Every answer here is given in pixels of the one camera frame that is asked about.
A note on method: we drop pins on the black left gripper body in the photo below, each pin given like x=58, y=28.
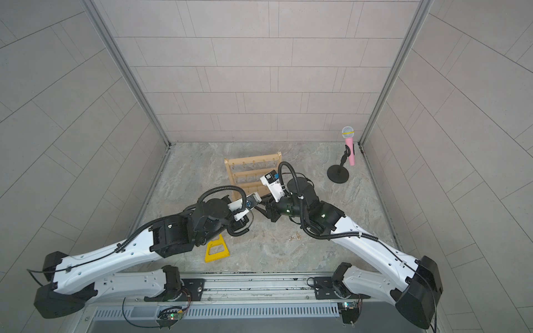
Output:
x=237, y=225

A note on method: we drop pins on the aluminium mounting rail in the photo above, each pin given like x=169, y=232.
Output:
x=258, y=287

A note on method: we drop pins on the pink toy microphone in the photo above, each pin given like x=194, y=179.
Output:
x=348, y=134

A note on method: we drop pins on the right green circuit board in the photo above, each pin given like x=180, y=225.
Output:
x=349, y=312

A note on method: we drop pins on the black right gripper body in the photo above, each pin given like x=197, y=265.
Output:
x=278, y=209

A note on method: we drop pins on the yellow triangular plastic frame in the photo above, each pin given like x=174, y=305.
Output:
x=216, y=250

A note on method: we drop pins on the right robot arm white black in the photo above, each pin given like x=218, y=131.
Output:
x=323, y=221

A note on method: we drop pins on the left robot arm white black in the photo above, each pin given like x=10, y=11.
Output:
x=75, y=281

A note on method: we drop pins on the left green circuit board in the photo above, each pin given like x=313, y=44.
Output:
x=167, y=317

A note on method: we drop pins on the wooden jewelry display stand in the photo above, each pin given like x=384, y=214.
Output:
x=246, y=172

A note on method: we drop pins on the black microphone stand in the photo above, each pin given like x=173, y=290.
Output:
x=338, y=173

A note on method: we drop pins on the green circuit board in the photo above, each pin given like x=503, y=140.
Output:
x=349, y=312
x=167, y=317

